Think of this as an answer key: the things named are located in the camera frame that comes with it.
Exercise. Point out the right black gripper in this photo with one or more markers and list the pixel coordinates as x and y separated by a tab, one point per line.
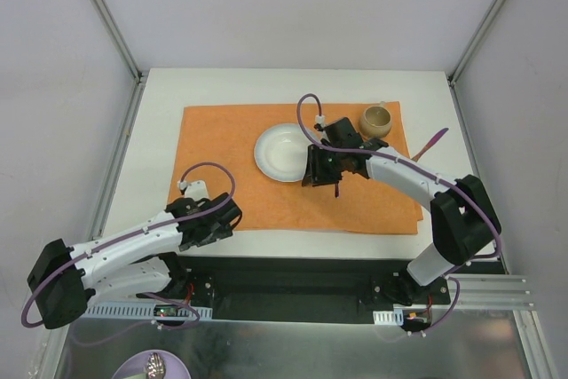
317	170

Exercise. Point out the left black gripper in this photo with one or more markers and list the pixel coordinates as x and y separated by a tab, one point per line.
220	225

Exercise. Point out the white ceramic plate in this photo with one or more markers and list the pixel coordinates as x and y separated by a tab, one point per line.
281	152

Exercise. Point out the beige ceramic mug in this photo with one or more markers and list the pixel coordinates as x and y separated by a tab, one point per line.
376	121

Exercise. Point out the orange cloth placemat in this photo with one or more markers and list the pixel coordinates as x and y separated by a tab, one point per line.
227	135

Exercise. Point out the iridescent purple knife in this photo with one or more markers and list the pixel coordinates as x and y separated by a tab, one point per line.
433	141

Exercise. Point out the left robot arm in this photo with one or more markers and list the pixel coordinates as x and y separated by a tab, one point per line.
67	280

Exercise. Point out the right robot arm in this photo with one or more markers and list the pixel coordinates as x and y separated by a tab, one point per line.
463	220

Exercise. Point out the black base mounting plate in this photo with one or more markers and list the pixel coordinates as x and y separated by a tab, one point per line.
336	291

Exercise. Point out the lilac plate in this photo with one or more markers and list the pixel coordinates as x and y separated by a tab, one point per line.
134	366

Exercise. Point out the silver cutlery on lilac plate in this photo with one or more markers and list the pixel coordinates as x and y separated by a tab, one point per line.
155	367

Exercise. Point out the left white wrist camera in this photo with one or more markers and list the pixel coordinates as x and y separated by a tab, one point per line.
195	190

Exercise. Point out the left white cable duct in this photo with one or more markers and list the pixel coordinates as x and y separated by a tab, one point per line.
137	311

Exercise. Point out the white cable duct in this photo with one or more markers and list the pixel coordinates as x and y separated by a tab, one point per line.
388	318
137	311

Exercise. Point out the right white cable duct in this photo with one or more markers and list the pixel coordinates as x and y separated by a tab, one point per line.
388	318

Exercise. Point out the aluminium front rail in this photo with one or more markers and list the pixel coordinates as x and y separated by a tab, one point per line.
471	287

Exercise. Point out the left aluminium frame post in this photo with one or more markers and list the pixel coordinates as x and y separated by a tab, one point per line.
117	39

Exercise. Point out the aluminium frame post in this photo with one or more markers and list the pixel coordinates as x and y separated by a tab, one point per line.
482	30
117	39

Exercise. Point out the right aluminium frame post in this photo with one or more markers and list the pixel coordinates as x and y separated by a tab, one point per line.
482	30

